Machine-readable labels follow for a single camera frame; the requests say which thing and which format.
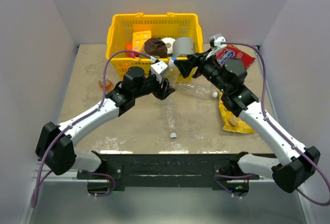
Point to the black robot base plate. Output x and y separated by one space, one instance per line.
164 170

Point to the white tape roll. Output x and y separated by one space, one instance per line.
169 44

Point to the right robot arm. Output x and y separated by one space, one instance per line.
291 165

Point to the red snack bag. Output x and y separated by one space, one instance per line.
231 51

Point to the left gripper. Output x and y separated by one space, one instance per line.
162 93

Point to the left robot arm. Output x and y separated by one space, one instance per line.
56 145

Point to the yellow plastic shopping basket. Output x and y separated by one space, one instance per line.
170 25

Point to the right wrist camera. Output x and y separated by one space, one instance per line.
217 43

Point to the yellow chips bag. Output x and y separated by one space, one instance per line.
232 123

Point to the orange ball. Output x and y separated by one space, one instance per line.
128 47

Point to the brown wrapped package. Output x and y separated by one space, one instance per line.
155 47

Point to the orange juice carton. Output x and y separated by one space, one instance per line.
139 38

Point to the orange tea bottle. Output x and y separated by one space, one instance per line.
105 82

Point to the grey tape roll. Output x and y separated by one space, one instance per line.
183 46

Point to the blue white bottle cap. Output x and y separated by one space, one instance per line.
172 61

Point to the clear bottle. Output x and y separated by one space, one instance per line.
171 117
197 91
172 75

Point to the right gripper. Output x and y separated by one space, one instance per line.
185 66

